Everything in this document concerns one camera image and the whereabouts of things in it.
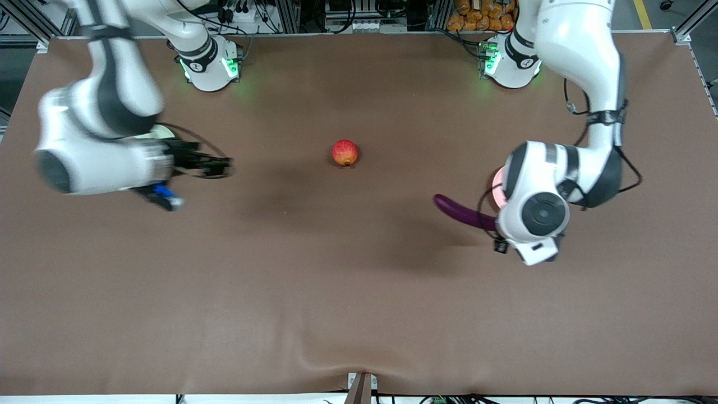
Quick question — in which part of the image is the pink round plate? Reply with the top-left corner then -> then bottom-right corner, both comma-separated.
492,167 -> 508,211

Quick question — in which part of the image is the brown post with white bracket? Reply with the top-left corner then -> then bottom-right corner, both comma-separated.
344,372 -> 378,404

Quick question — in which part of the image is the pile of orange bags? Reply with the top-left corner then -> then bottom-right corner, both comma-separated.
447,0 -> 517,33

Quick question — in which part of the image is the long purple eggplant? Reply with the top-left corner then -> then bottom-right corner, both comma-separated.
434,194 -> 500,232

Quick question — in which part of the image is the red yellow apple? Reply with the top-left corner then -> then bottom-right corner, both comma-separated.
332,139 -> 360,167

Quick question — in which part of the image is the white power strip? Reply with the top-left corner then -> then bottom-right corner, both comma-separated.
216,0 -> 281,34

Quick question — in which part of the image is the aluminium frame post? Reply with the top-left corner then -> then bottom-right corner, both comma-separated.
0,0 -> 76,52
670,0 -> 718,45

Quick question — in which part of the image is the brown table cover mat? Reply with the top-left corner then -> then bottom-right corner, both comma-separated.
0,31 -> 718,396

